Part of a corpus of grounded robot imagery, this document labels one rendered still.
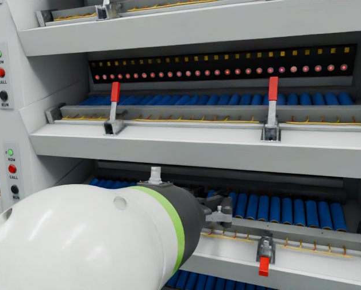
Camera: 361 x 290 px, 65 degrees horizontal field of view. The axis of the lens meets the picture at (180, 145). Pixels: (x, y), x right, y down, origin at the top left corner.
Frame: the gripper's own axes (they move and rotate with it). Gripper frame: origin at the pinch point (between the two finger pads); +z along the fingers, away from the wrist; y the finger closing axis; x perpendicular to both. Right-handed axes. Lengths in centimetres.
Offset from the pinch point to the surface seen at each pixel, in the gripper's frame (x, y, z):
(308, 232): 3.6, -16.7, 0.1
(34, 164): -3.9, 34.1, -6.1
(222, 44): -30.8, 0.5, 7.9
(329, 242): 4.7, -19.7, 0.2
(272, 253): 6.4, -11.4, -4.4
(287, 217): 2.2, -13.5, 3.2
